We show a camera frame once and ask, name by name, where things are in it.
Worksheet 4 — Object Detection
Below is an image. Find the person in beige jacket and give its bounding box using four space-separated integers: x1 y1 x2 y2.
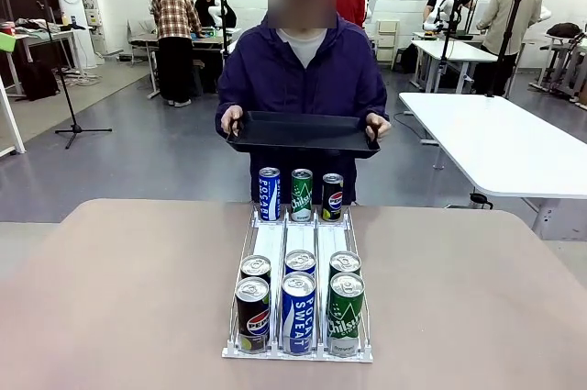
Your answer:
471 0 545 96

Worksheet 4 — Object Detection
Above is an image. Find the grey workbench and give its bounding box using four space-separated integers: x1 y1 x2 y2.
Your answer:
127 27 242 100

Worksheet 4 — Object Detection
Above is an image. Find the black plastic serving tray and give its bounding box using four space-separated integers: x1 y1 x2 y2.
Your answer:
225 110 382 161

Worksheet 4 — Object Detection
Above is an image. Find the person's left forearm purple sleeve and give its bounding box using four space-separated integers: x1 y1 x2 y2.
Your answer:
361 84 391 121

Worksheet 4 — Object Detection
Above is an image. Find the person's right forearm purple sleeve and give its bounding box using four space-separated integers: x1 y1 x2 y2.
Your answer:
215 82 249 121

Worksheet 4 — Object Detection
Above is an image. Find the person's left hand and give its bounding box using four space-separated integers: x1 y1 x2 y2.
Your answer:
365 113 393 142

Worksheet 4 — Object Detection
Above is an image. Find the large white table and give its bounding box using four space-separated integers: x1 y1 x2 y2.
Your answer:
397 92 587 240

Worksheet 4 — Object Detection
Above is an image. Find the white drawer cabinet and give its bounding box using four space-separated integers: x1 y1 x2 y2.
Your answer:
375 18 401 66

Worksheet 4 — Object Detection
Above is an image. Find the black camera tripod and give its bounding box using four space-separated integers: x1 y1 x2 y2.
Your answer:
215 0 233 61
485 0 528 98
430 0 462 93

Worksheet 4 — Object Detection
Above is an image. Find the white wire can dispenser rack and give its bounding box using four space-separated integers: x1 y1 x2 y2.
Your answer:
221 204 375 364

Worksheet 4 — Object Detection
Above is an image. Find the black Pepsi can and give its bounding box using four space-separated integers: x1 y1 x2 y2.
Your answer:
234 276 271 354
321 173 345 223
239 254 272 285

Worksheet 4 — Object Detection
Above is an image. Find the blue Pocari Sweat can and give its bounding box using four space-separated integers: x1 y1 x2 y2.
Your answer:
284 250 317 277
258 166 282 222
281 272 317 356

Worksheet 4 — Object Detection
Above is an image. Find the person's right hand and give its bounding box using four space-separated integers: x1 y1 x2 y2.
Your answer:
220 105 244 138

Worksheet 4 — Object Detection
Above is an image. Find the person in plaid shirt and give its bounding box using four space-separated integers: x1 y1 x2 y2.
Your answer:
150 0 203 108

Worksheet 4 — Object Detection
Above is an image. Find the cluttered white desk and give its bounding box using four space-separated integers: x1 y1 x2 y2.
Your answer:
13 17 88 79

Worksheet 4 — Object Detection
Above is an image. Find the green Chilsung cider can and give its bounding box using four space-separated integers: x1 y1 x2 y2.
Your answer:
328 251 362 279
290 168 314 223
327 272 366 358

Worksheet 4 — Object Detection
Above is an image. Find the black bag on desk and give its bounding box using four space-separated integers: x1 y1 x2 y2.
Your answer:
545 21 583 39

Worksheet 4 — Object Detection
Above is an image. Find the white table leg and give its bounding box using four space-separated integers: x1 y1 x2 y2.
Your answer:
0 75 28 158

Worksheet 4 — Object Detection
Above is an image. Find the seated person in black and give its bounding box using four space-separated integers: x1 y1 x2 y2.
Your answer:
194 0 238 28

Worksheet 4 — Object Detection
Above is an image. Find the black microphone stand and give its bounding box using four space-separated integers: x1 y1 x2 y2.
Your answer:
36 0 113 150

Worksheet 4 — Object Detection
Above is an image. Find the person in purple jacket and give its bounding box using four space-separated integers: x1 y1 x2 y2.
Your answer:
215 0 391 206

